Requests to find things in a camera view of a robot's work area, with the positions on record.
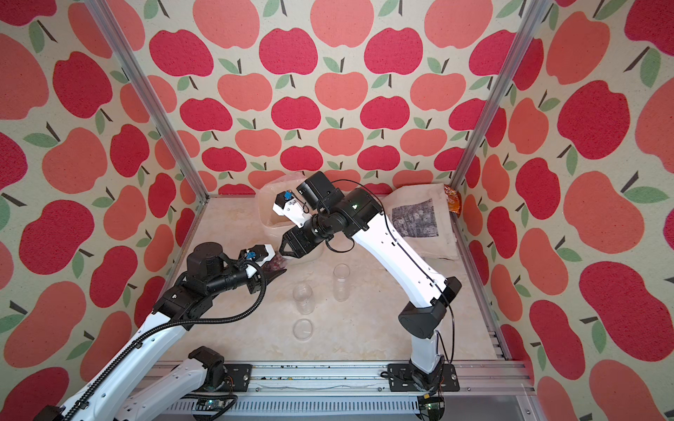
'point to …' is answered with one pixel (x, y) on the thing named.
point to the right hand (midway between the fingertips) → (290, 250)
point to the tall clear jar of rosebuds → (340, 281)
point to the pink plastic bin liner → (260, 232)
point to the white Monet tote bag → (420, 217)
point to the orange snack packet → (454, 200)
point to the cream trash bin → (273, 224)
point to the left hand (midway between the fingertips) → (279, 264)
